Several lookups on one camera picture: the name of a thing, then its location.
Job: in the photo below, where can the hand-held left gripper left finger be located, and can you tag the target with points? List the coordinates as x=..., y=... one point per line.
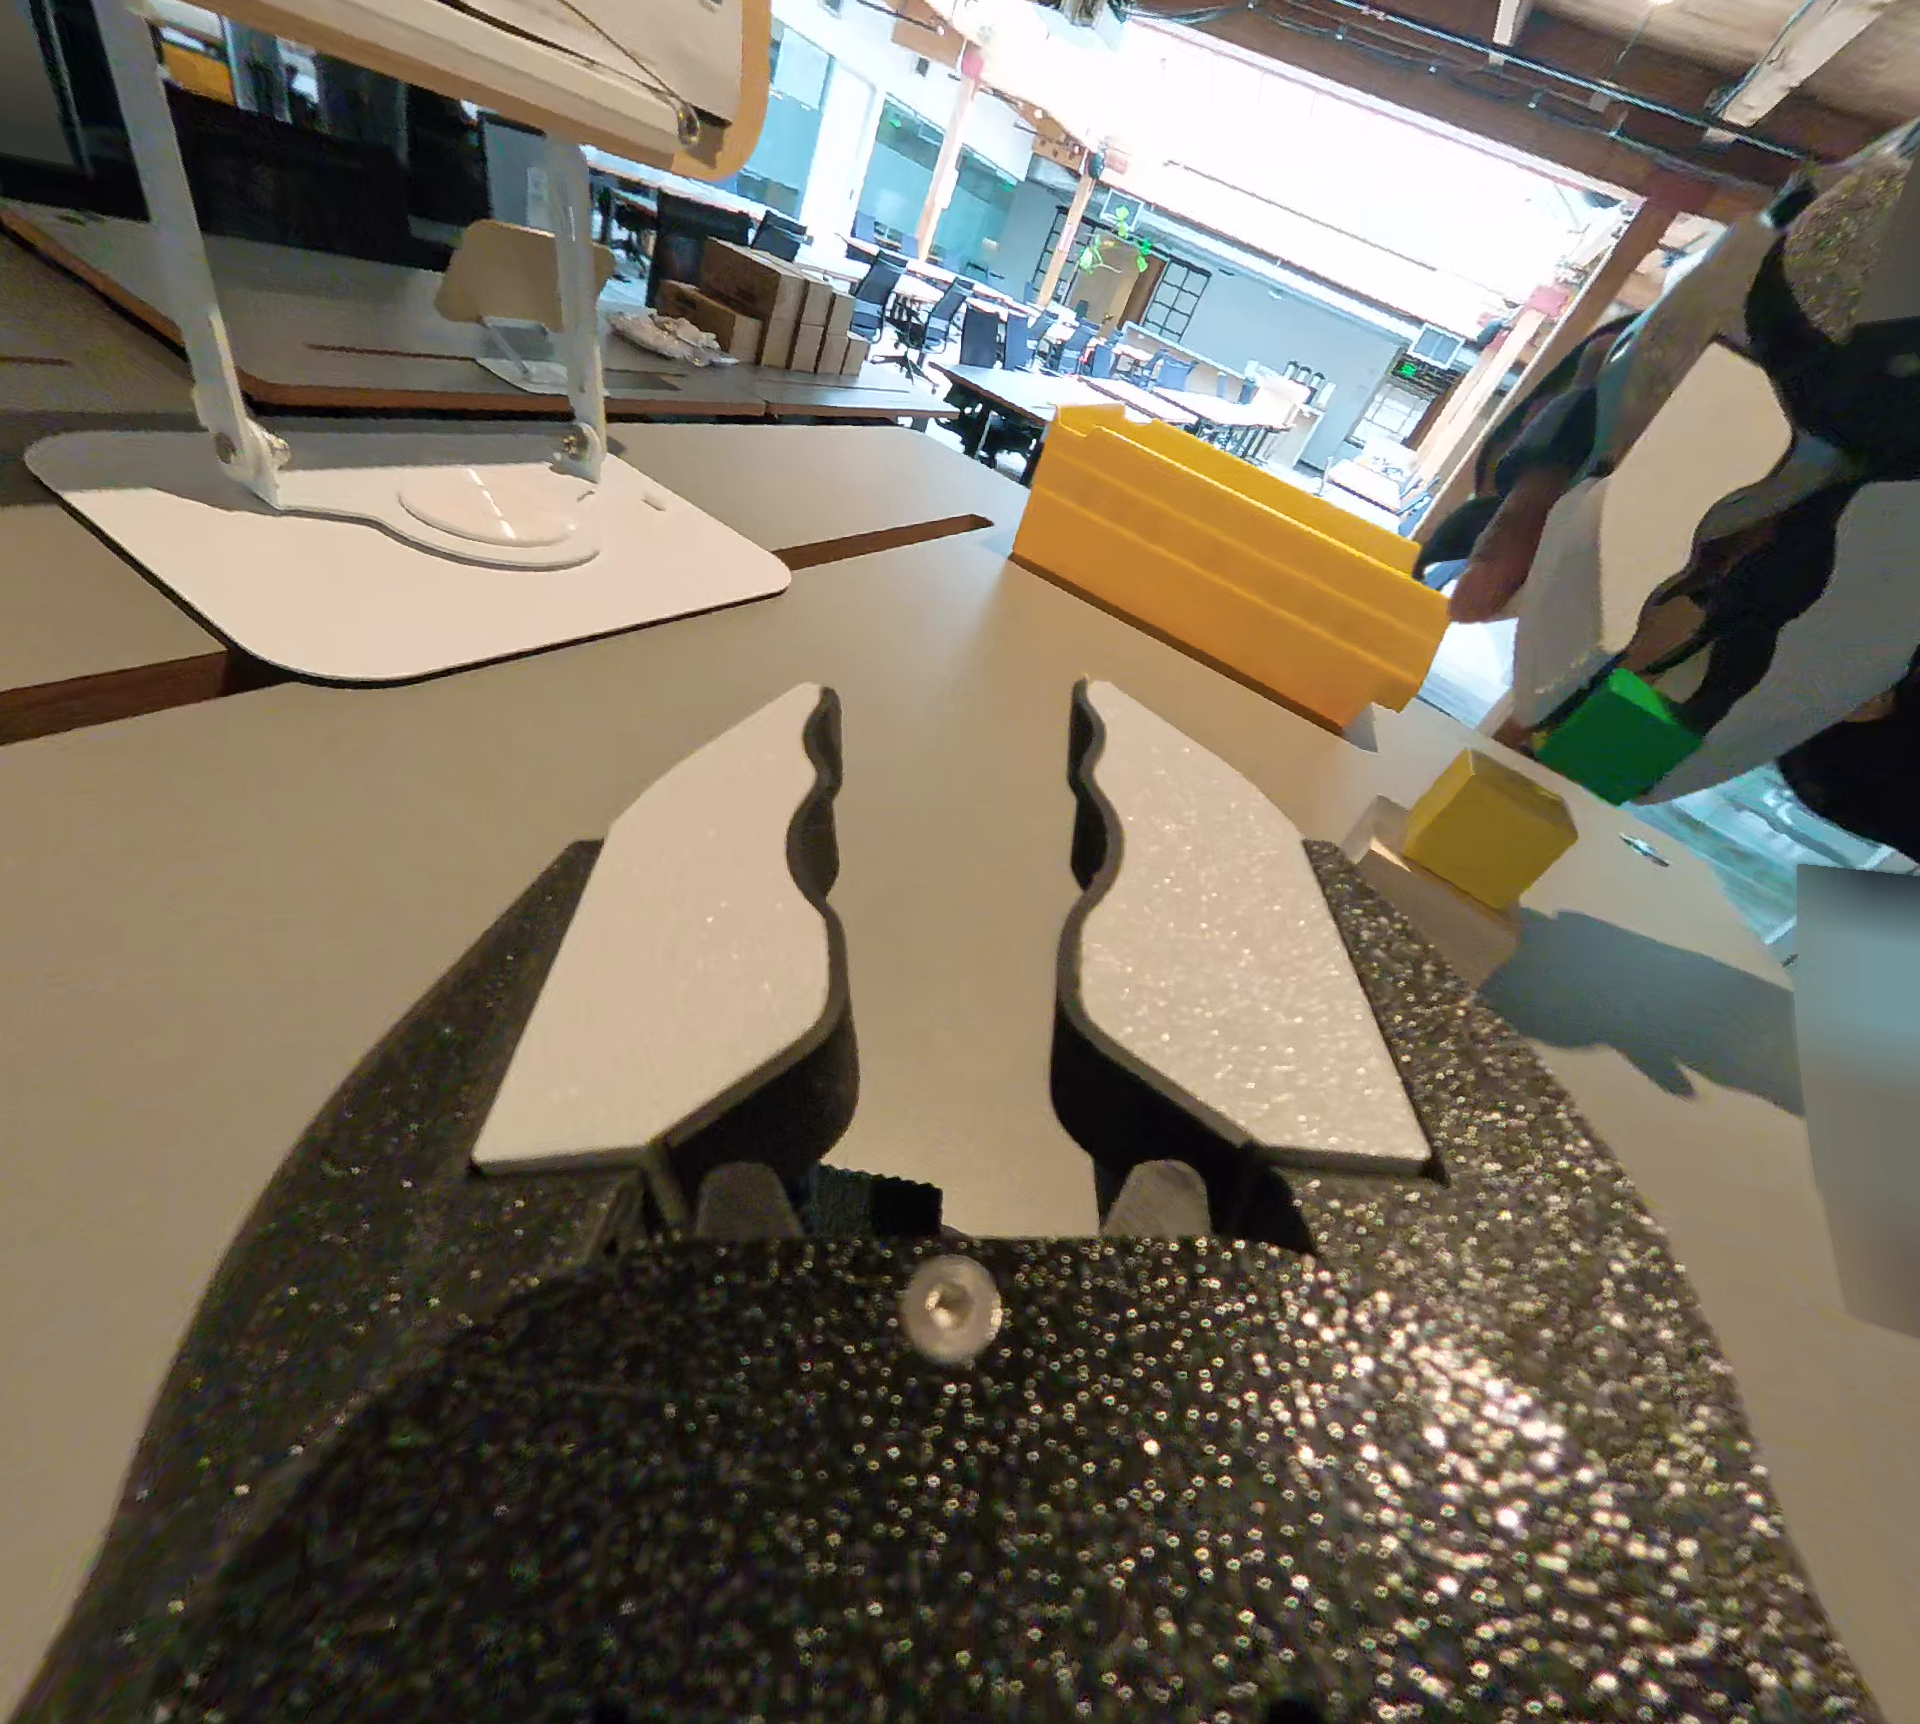
x=661, y=974

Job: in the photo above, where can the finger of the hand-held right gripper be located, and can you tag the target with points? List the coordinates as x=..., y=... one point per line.
x=1831, y=644
x=1621, y=524

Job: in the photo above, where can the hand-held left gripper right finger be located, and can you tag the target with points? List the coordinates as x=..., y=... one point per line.
x=1231, y=988

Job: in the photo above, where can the natural wooden cube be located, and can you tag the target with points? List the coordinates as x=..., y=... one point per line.
x=1372, y=832
x=1449, y=940

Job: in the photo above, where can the green wooden cube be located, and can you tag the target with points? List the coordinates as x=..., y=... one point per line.
x=1613, y=742

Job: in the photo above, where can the yellow wooden cube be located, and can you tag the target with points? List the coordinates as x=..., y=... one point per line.
x=1485, y=838

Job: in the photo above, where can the person's right hand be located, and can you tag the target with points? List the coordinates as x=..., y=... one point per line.
x=1500, y=562

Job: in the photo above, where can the yellow plastic bin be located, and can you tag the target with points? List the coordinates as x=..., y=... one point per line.
x=1200, y=554

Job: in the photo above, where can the white document stand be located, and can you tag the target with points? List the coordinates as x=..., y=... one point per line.
x=450, y=598

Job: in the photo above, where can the green hanging figure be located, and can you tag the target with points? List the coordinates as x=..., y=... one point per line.
x=1119, y=247

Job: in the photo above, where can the crumpled plastic bag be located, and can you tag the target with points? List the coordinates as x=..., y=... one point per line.
x=652, y=333

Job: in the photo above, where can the brown cardboard box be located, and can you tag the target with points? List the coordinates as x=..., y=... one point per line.
x=704, y=322
x=750, y=276

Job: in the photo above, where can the row of white boxes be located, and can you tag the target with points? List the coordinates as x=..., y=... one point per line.
x=818, y=329

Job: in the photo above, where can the pale wooden tablet stand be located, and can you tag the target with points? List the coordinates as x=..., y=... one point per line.
x=502, y=268

